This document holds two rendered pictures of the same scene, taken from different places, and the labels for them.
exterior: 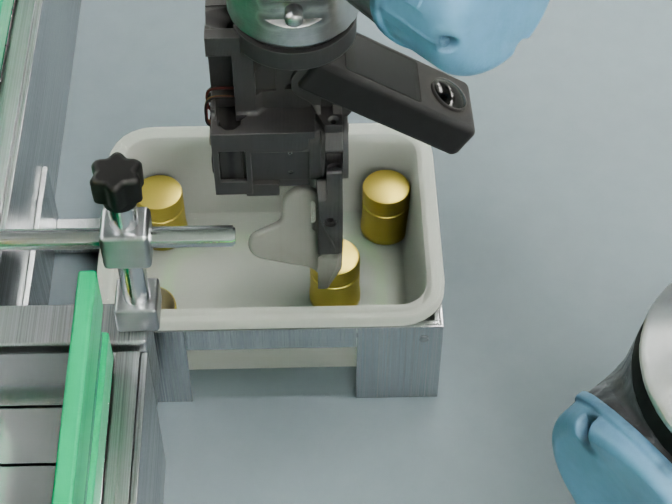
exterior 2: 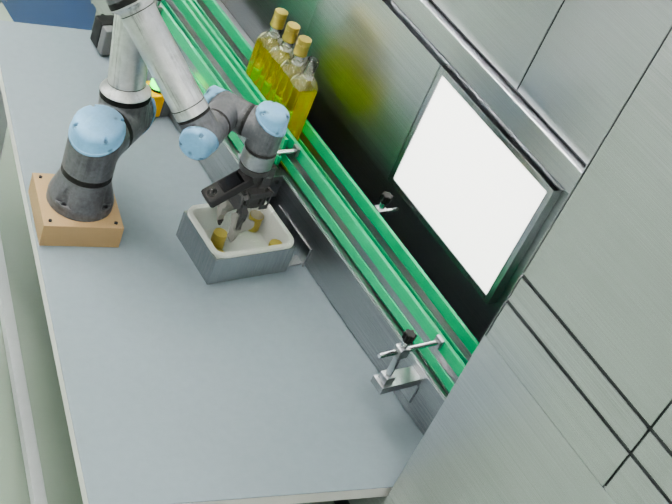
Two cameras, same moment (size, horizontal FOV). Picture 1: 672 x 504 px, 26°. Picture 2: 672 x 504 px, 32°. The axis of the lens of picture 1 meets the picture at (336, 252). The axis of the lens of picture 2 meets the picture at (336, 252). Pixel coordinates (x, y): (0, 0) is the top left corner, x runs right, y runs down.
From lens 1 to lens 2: 285 cm
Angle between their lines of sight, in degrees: 83
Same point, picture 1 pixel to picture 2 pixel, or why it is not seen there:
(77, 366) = not seen: hidden behind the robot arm
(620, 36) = (173, 359)
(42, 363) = not seen: hidden behind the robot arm
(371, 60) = (233, 180)
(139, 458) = (231, 154)
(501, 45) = not seen: hidden behind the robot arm
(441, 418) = (172, 229)
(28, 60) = (329, 239)
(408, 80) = (223, 184)
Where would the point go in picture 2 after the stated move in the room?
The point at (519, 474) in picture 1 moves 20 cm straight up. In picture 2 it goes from (146, 219) to (166, 155)
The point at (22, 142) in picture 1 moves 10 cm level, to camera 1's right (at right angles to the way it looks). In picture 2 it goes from (312, 221) to (276, 225)
